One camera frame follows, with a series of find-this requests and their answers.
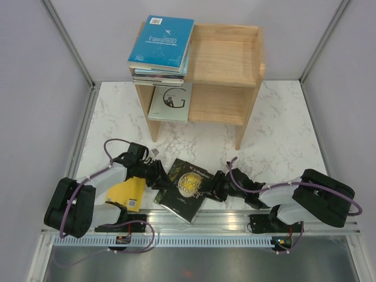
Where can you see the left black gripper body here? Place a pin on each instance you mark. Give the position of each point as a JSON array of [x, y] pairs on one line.
[[146, 171]]

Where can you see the white Great Gatsby book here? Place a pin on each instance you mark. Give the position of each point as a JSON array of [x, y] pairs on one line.
[[171, 104]]

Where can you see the dark purple planets book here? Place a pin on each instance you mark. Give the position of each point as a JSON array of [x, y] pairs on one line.
[[159, 78]]

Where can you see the green forest cover book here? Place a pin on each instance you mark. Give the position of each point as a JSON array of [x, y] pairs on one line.
[[176, 167]]

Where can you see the aluminium front rail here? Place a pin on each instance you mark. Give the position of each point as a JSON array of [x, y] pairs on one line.
[[232, 222]]

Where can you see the slotted grey cable duct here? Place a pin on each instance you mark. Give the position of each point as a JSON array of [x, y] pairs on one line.
[[141, 240]]

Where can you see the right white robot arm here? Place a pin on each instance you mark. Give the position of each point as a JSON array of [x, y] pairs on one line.
[[312, 196]]

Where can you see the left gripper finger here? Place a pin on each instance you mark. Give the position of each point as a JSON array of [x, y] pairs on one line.
[[161, 184], [159, 172]]

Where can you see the navy blue hardcover book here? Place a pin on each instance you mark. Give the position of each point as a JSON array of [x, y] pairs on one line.
[[161, 84]]

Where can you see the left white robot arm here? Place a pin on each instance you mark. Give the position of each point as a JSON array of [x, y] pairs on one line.
[[72, 210]]

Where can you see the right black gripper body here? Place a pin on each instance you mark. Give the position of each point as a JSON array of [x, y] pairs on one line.
[[225, 190]]

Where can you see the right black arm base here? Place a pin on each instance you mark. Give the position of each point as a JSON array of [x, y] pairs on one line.
[[263, 223]]

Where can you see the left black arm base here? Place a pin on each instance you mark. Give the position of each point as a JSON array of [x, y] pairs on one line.
[[132, 227]]

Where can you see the wooden two-tier shelf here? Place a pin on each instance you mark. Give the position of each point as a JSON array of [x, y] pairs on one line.
[[226, 66]]

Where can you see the blue Jules Verne book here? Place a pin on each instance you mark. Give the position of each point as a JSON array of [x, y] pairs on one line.
[[162, 44]]

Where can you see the light blue thin book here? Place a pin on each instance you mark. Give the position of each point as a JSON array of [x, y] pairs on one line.
[[161, 71]]

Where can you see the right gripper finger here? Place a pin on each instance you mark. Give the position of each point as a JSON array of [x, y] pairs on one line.
[[212, 183], [213, 195]]

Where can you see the yellow paperback book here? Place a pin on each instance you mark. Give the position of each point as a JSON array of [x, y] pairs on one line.
[[128, 194]]

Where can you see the black Moon and Sixpence book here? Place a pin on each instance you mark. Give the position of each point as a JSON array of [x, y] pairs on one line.
[[186, 197]]

